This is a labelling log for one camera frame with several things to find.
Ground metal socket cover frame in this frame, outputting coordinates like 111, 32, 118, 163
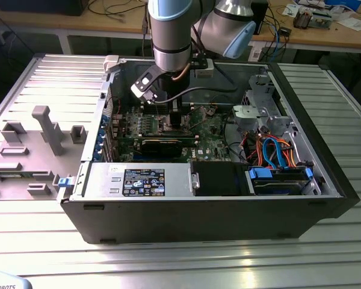
183, 105, 208, 129

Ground pale grey case latch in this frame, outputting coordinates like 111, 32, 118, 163
103, 55, 127, 74

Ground large black box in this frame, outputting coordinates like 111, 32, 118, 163
0, 0, 85, 16

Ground silver metal drive cage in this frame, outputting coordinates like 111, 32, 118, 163
231, 73, 294, 136

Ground orange wire bundle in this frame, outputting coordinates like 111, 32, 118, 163
243, 134, 306, 169

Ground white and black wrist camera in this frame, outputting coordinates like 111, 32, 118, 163
130, 64, 162, 105

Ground black and grey PC case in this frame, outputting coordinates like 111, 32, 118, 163
56, 54, 360, 245

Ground pale grey wrist camera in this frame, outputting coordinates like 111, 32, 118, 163
194, 58, 215, 79

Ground black graphics card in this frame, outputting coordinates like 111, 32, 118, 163
117, 135, 199, 159

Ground grey parts rack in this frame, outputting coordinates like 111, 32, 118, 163
0, 105, 90, 201

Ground blue plastic clip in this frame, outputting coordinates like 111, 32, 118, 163
57, 177, 75, 190

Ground finned CPU cooler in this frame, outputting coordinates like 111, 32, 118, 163
293, 8, 313, 30

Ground silver power supply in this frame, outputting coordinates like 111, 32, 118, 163
84, 162, 196, 199

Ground blue disk carrier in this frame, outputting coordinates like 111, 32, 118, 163
248, 167, 315, 195

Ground blue flat data cable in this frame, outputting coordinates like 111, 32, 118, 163
262, 135, 290, 170

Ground small metal device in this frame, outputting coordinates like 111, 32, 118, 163
311, 11, 333, 31

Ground hard disk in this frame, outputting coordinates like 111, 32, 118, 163
251, 170, 312, 196

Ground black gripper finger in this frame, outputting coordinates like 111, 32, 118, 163
169, 111, 183, 135

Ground black camera cable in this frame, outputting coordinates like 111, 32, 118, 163
153, 86, 240, 105

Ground white paper tag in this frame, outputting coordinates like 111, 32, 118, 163
248, 45, 263, 61

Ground blue box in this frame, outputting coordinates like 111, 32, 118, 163
324, 0, 361, 10

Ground white papers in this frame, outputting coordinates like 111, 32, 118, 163
338, 17, 361, 31

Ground red and black twisted wire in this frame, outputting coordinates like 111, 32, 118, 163
106, 96, 123, 117

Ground wooden workbench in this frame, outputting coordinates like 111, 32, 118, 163
0, 0, 361, 57

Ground green motherboard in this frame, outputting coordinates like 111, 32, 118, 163
110, 104, 232, 165

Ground CPU socket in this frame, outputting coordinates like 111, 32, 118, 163
156, 113, 192, 135

